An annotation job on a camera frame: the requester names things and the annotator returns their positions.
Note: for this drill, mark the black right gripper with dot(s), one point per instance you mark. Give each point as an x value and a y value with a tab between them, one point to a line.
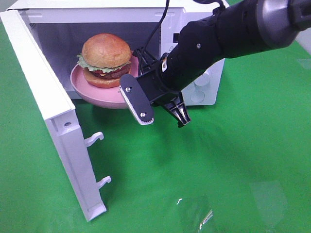
172	73

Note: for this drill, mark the pink plate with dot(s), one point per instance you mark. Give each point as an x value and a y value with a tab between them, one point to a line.
102	94

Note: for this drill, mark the round white door button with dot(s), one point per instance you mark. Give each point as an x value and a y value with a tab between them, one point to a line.
197	96

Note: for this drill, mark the burger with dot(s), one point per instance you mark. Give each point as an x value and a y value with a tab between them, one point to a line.
104	59

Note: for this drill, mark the white microwave door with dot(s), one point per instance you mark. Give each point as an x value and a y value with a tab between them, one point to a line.
58	112

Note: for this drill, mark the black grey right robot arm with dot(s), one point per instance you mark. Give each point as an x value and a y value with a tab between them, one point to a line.
247	27

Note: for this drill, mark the lower white microwave knob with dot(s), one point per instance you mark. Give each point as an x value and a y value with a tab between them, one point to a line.
202	80

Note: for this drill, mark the white warning label sticker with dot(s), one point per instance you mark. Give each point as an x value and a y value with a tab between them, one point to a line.
169	47

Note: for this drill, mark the white microwave oven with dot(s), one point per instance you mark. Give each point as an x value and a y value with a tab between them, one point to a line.
61	27

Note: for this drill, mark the green table mat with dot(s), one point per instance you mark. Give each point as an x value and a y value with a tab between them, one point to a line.
242	165

